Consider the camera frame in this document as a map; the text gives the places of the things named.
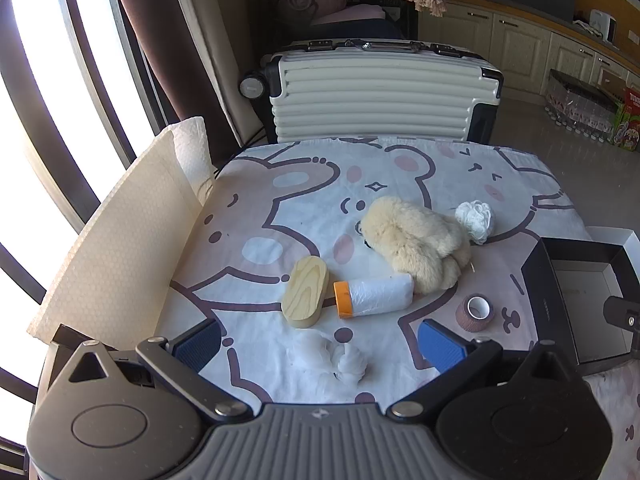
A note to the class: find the oval wooden block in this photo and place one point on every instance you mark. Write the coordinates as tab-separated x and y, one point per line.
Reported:
305	290

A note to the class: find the white paper towel sheet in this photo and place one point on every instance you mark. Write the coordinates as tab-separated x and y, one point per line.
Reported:
115	240

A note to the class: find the white yarn pompom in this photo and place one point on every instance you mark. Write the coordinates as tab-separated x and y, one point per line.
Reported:
475	217

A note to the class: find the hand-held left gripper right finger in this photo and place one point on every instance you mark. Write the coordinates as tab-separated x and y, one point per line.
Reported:
440	347

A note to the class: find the red drink carton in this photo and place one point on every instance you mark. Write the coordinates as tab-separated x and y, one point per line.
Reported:
632	99

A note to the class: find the shrink-wrapped bottle pack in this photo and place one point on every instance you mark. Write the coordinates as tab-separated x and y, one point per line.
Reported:
580	105

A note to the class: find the white bubble wrap sheet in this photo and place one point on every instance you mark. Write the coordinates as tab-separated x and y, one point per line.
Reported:
192	155

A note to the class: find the white wall socket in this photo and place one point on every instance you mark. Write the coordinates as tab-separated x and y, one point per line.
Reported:
634	37

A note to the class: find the cream ribbed suitcase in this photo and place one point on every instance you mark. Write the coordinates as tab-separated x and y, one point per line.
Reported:
375	95

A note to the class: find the brown tape roll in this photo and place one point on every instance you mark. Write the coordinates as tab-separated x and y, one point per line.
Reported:
462	319

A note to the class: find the green drink carton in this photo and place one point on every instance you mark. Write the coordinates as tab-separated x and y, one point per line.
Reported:
627	130

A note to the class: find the white box lid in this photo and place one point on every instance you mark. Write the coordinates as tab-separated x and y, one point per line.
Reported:
610	235

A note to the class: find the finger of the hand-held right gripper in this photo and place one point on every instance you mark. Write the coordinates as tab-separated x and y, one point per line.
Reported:
622	317

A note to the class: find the small white appliance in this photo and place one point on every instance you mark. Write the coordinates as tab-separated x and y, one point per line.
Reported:
602	22

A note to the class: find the cream kitchen cabinets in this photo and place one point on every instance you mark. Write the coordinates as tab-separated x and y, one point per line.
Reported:
520	45

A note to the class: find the bear printed blanket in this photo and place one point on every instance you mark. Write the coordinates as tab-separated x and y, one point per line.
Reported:
280	200

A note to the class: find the black cardboard box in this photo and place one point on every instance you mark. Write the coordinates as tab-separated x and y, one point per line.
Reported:
537	285

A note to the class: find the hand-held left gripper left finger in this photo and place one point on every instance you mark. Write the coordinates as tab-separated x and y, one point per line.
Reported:
197	347

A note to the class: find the dark window frame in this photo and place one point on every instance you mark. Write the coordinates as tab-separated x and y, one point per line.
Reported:
65	160

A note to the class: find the white bag roll orange cap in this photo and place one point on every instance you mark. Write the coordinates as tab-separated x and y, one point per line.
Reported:
380	295

